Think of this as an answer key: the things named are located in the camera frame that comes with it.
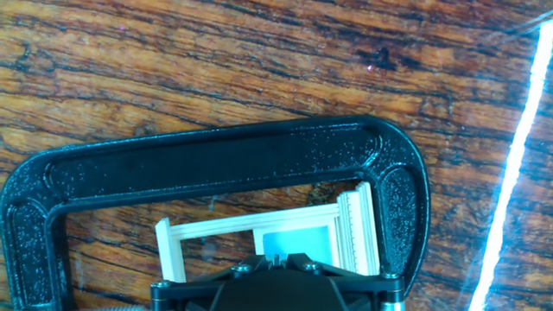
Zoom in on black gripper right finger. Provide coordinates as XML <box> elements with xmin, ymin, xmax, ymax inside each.
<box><xmin>276</xmin><ymin>253</ymin><xmax>406</xmax><ymax>311</ymax></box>

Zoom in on black C-clamp with steel screw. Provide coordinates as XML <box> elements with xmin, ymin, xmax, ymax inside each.
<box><xmin>0</xmin><ymin>114</ymin><xmax>432</xmax><ymax>311</ymax></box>

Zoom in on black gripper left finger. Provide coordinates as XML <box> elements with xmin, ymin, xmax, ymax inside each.
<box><xmin>149</xmin><ymin>253</ymin><xmax>277</xmax><ymax>311</ymax></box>

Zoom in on glossy wood grain mat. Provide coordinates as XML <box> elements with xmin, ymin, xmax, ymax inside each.
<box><xmin>0</xmin><ymin>0</ymin><xmax>553</xmax><ymax>311</ymax></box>

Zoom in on miniature wooden sliding window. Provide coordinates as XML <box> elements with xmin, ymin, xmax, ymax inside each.
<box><xmin>154</xmin><ymin>180</ymin><xmax>381</xmax><ymax>284</ymax></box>

